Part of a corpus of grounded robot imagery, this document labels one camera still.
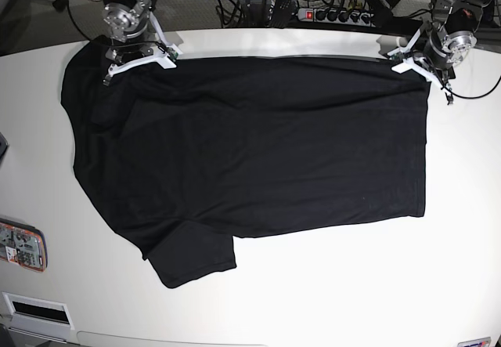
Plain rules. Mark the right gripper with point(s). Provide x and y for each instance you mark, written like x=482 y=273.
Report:
x=124 y=59

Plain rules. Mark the white table cable grommet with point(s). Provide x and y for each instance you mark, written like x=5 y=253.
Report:
x=25 y=310

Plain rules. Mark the white power strip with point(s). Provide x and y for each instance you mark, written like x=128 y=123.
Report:
x=353 y=17

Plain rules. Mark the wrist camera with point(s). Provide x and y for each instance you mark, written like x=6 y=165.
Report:
x=396 y=57
x=172 y=54

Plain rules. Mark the black T-shirt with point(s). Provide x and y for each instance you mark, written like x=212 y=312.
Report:
x=181 y=162

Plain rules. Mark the black office chair caster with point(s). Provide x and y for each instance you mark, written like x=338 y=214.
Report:
x=59 y=5

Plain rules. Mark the orange clear parts case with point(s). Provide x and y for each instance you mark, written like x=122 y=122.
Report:
x=23 y=245

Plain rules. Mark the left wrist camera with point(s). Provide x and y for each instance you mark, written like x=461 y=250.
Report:
x=396 y=57

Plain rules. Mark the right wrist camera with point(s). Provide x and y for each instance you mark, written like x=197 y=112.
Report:
x=172 y=54

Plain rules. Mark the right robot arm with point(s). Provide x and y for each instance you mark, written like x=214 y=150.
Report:
x=135 y=37

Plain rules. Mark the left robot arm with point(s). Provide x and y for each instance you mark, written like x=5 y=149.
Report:
x=463 y=17

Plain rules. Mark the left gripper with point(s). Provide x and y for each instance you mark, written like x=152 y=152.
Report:
x=430 y=52

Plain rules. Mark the red white box corner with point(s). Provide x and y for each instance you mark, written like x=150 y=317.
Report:
x=481 y=342

